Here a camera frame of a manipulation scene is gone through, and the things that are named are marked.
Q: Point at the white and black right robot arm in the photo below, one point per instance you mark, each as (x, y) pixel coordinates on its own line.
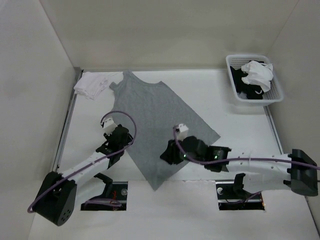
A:
(295, 171)

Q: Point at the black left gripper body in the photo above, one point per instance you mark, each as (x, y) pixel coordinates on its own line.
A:
(127, 140)

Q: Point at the white plastic laundry basket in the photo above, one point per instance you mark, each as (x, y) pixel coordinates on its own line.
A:
(274, 95)

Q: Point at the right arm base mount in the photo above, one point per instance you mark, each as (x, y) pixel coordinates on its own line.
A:
(231, 196)

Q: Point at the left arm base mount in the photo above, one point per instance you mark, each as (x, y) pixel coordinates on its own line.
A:
(104, 194)

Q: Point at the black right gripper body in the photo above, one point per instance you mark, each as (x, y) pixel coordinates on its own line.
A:
(174, 157)

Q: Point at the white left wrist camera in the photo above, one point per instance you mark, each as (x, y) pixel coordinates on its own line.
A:
(108, 125)

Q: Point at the folded white tank top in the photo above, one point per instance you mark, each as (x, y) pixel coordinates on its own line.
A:
(91, 84)

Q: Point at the black garment in basket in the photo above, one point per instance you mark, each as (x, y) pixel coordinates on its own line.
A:
(251, 92)

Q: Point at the metal table edge rail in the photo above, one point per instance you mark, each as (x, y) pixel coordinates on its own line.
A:
(66, 124)

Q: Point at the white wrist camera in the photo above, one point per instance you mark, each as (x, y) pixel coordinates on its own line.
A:
(108, 125)
(180, 132)

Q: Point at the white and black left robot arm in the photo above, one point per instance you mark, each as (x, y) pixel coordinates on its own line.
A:
(56, 198)

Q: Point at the crumpled white tank top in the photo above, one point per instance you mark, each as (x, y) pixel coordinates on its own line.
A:
(259, 74)

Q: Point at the grey tank top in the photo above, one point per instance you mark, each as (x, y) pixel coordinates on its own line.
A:
(151, 110)

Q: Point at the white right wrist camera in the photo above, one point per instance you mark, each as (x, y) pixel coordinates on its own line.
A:
(180, 132)

